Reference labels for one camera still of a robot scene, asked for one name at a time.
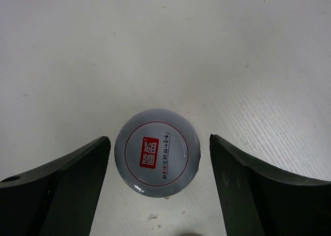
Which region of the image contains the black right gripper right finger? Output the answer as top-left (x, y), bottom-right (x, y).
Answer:
top-left (209, 135), bottom-right (330, 235)

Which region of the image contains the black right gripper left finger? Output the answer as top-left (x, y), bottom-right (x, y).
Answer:
top-left (1, 136), bottom-right (111, 235)

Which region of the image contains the white-lid glass jar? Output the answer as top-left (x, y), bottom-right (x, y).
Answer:
top-left (114, 108), bottom-right (201, 198)

